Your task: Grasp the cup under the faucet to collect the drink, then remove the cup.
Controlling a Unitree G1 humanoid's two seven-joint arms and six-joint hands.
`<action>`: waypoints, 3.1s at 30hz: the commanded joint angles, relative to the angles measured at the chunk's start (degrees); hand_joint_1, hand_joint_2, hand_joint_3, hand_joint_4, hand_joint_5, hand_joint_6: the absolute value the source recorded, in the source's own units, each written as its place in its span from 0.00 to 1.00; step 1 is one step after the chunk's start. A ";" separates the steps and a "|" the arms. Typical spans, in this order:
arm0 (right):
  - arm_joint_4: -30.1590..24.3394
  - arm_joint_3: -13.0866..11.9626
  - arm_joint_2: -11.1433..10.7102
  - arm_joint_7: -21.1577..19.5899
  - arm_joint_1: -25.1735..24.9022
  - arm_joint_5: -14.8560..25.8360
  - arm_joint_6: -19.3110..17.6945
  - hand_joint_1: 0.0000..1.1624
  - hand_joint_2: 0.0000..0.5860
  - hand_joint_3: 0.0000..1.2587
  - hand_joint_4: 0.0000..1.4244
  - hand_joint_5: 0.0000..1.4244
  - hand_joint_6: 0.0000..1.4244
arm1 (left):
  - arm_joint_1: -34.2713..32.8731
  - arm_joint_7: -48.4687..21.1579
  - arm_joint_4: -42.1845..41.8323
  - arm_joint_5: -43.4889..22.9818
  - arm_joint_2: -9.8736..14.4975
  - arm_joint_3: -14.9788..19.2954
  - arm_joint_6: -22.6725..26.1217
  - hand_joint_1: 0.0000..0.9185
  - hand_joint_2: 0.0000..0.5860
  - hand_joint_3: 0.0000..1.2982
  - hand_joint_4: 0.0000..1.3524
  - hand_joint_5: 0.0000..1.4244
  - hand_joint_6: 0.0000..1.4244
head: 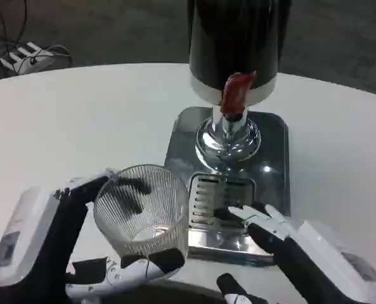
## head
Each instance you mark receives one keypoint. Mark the white power strip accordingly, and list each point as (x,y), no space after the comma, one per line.
(24,57)

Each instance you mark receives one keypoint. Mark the black drink dispenser chrome stand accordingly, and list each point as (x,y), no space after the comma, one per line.
(232,38)

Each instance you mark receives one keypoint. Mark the black robot torso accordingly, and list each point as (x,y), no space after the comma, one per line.
(162,293)

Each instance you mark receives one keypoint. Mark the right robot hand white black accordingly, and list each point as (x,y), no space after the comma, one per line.
(305,269)

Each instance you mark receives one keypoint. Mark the clear ribbed glass cup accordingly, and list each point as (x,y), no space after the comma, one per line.
(162,202)

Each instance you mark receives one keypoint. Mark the steel drip tray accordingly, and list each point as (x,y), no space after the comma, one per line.
(270,149)

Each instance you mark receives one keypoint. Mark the slotted steel drip grid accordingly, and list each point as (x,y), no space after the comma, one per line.
(206,196)

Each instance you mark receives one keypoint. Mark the red tap lever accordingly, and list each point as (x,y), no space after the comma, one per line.
(235,93)

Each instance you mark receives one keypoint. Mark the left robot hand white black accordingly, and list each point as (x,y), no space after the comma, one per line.
(51,240)

